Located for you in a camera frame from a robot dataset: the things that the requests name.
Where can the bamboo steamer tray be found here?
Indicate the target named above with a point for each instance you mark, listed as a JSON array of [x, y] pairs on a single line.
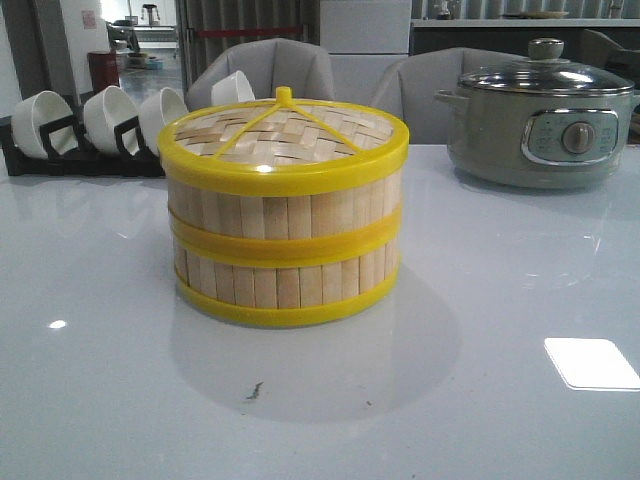
[[286, 231], [287, 297]]

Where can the bamboo steamer lid yellow rim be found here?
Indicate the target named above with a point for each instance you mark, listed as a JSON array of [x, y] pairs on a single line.
[[283, 146]]

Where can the white bowl right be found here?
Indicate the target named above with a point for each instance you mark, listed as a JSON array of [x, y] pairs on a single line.
[[234, 88]]

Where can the white bowl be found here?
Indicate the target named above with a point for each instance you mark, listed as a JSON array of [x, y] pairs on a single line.
[[30, 114], [103, 112], [158, 110], [234, 88]]

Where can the grey chair left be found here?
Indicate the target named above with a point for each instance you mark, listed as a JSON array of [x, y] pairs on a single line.
[[268, 64]]

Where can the grey chair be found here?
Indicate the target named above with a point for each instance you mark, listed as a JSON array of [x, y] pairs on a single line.
[[407, 87], [268, 64]]

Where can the grey chair right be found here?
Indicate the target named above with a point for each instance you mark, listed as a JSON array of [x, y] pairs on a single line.
[[407, 87]]

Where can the white cabinet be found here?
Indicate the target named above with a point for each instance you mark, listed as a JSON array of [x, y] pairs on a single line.
[[363, 38]]

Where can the grey electric cooking pot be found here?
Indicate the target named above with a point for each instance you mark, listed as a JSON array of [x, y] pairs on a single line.
[[537, 141]]

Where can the black bowl rack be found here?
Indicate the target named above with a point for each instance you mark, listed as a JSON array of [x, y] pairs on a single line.
[[70, 152]]

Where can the red bin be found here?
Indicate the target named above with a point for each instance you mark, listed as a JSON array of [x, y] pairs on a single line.
[[103, 70]]

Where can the glass pot lid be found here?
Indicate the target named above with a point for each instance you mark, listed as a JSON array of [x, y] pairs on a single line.
[[545, 72]]

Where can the white bowl far left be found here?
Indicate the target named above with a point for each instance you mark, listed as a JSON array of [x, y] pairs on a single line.
[[30, 114]]

